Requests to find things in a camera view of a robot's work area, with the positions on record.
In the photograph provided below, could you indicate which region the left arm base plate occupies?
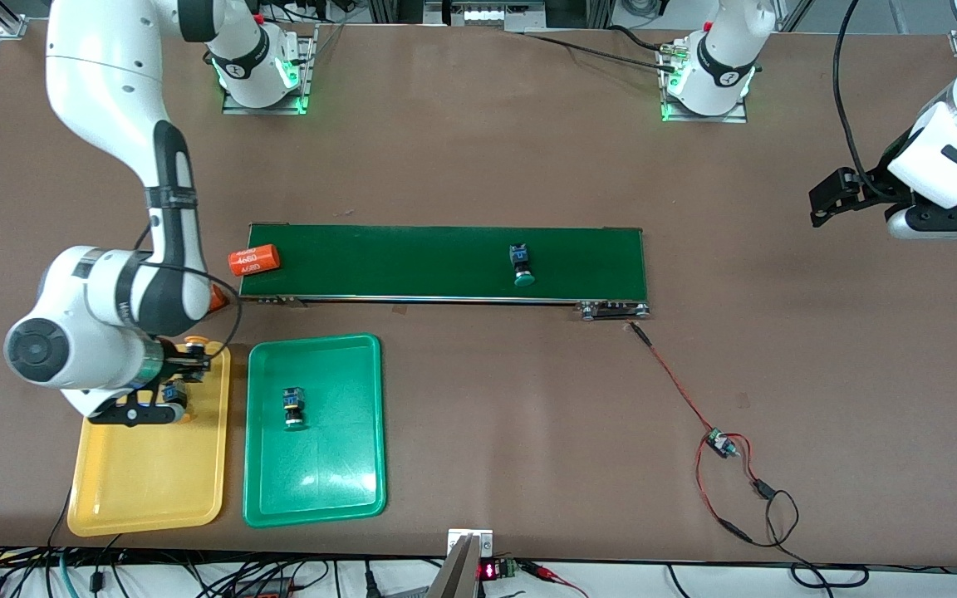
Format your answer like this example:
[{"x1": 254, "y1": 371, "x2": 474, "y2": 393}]
[{"x1": 660, "y1": 37, "x2": 749, "y2": 124}]

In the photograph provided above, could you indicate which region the green conveyor belt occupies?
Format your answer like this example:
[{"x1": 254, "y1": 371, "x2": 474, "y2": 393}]
[{"x1": 238, "y1": 223, "x2": 652, "y2": 321}]

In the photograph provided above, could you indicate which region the green plastic tray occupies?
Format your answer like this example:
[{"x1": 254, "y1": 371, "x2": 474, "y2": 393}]
[{"x1": 243, "y1": 333, "x2": 387, "y2": 528}]

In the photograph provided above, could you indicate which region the white labelled device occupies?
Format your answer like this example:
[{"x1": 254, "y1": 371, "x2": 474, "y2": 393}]
[{"x1": 422, "y1": 0, "x2": 547, "y2": 32}]

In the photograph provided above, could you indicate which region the red clip lead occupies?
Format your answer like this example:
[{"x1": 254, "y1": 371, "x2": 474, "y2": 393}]
[{"x1": 520, "y1": 561, "x2": 589, "y2": 598}]

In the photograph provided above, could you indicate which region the silver metal clamp bracket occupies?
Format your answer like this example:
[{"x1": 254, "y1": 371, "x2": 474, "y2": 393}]
[{"x1": 429, "y1": 528, "x2": 494, "y2": 598}]

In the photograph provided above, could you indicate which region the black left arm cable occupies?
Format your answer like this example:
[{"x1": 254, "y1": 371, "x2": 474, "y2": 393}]
[{"x1": 832, "y1": 0, "x2": 903, "y2": 200}]

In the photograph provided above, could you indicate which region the red black motor cable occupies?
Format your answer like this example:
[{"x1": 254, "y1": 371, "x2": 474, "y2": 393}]
[{"x1": 630, "y1": 322, "x2": 716, "y2": 437}]

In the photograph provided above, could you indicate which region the black cable on table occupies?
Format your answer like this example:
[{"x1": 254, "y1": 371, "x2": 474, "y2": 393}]
[{"x1": 520, "y1": 23, "x2": 683, "y2": 71}]

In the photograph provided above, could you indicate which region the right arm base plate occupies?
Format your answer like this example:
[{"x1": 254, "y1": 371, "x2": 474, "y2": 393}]
[{"x1": 223, "y1": 23, "x2": 319, "y2": 115}]

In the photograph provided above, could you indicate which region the black power cable loop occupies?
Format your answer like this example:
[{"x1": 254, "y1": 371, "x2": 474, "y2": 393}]
[{"x1": 748, "y1": 488, "x2": 870, "y2": 589}]

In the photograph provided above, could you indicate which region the green push button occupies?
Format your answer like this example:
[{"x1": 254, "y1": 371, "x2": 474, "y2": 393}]
[
  {"x1": 282, "y1": 385, "x2": 307, "y2": 431},
  {"x1": 508, "y1": 243, "x2": 537, "y2": 288}
]

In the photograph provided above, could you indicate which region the yellow plastic tray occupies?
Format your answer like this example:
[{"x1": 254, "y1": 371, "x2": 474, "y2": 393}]
[{"x1": 67, "y1": 341, "x2": 232, "y2": 537}]

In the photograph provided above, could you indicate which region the red wire with black connector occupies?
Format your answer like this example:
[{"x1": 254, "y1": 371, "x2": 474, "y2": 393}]
[
  {"x1": 695, "y1": 439, "x2": 755, "y2": 545},
  {"x1": 728, "y1": 434, "x2": 777, "y2": 501}
]

